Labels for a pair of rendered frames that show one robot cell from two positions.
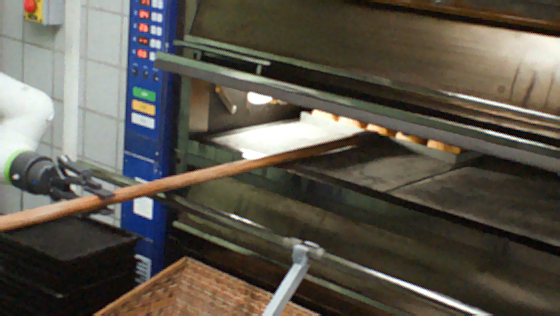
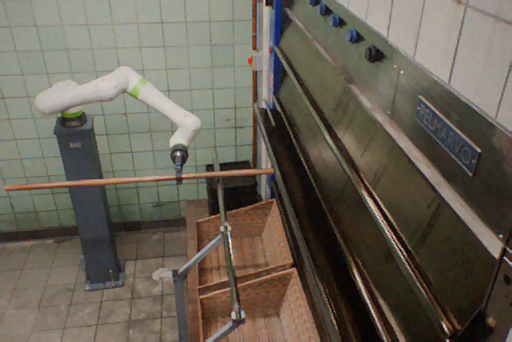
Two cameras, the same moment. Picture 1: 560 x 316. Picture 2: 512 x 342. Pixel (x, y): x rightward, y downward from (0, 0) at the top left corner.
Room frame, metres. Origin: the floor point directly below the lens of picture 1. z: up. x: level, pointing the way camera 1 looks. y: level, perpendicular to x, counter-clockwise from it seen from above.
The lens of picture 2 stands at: (0.65, -1.30, 2.43)
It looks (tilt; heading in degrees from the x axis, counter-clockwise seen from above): 31 degrees down; 44
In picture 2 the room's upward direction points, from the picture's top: straight up
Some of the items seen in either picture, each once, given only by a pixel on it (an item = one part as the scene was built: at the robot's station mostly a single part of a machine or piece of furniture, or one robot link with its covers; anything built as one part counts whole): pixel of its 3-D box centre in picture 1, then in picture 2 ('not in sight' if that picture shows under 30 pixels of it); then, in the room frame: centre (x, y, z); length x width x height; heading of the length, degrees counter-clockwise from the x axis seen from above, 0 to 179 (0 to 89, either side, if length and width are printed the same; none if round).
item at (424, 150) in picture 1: (407, 128); not in sight; (2.78, -0.38, 1.20); 0.55 x 0.36 x 0.03; 51
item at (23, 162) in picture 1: (35, 172); (180, 154); (2.02, 0.55, 1.19); 0.12 x 0.06 x 0.09; 141
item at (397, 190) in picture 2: not in sight; (336, 102); (1.93, -0.45, 1.80); 1.79 x 0.11 x 0.19; 52
